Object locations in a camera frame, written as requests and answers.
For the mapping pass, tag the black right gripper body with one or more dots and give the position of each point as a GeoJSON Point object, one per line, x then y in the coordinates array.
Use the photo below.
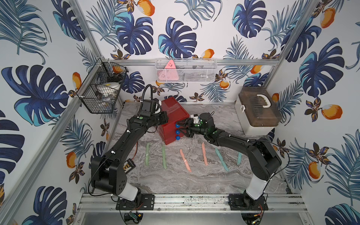
{"type": "Point", "coordinates": [196, 128]}

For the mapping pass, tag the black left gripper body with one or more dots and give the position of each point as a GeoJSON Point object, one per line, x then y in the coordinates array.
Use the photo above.
{"type": "Point", "coordinates": [162, 117]}

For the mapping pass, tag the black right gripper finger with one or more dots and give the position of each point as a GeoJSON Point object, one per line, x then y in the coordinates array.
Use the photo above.
{"type": "Point", "coordinates": [186, 132]}
{"type": "Point", "coordinates": [184, 123]}

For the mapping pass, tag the red three-drawer box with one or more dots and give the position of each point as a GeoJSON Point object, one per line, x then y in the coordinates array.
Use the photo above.
{"type": "Point", "coordinates": [169, 132]}

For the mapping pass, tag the pink fruit knife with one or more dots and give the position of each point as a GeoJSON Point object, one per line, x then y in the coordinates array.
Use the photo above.
{"type": "Point", "coordinates": [204, 154]}
{"type": "Point", "coordinates": [185, 161]}

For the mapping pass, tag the teal fruit knife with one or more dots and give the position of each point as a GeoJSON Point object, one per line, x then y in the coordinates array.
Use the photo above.
{"type": "Point", "coordinates": [239, 159]}
{"type": "Point", "coordinates": [221, 159]}

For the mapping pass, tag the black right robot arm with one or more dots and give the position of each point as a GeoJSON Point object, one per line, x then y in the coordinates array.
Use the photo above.
{"type": "Point", "coordinates": [263, 159]}

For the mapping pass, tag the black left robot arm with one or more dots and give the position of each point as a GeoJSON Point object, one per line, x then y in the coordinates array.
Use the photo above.
{"type": "Point", "coordinates": [107, 173]}

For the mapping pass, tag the green fruit knife right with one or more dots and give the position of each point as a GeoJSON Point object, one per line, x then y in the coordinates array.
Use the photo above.
{"type": "Point", "coordinates": [164, 160]}

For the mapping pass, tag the green fruit knife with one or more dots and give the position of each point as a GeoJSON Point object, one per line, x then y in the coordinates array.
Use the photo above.
{"type": "Point", "coordinates": [164, 160]}
{"type": "Point", "coordinates": [147, 157]}

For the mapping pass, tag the green fruit knife left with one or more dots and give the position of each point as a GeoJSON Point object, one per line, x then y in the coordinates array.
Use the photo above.
{"type": "Point", "coordinates": [147, 157]}

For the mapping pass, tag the left yellow connector board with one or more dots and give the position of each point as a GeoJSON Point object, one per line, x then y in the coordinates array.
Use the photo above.
{"type": "Point", "coordinates": [129, 165]}

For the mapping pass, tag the pink triangle object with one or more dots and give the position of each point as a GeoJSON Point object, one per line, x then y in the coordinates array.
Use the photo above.
{"type": "Point", "coordinates": [169, 73]}

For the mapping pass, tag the white object in basket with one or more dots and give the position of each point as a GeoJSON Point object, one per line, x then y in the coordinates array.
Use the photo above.
{"type": "Point", "coordinates": [108, 89]}

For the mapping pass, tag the brown lidded storage box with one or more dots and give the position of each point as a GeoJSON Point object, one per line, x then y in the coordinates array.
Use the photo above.
{"type": "Point", "coordinates": [256, 111]}

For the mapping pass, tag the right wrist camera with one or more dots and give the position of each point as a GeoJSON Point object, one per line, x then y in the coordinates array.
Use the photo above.
{"type": "Point", "coordinates": [196, 119]}

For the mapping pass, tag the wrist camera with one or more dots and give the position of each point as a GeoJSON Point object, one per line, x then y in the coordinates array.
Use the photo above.
{"type": "Point", "coordinates": [196, 119]}
{"type": "Point", "coordinates": [150, 107]}

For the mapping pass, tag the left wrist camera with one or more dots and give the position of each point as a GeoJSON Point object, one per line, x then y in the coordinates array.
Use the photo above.
{"type": "Point", "coordinates": [150, 107]}

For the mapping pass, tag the clear mesh wall shelf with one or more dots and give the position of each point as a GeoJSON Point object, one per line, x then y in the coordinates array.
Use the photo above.
{"type": "Point", "coordinates": [191, 70]}

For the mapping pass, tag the black wire basket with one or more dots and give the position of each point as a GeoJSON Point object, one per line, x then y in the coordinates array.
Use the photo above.
{"type": "Point", "coordinates": [102, 72]}

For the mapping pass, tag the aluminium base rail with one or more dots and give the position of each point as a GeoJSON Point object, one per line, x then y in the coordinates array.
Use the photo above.
{"type": "Point", "coordinates": [203, 203]}

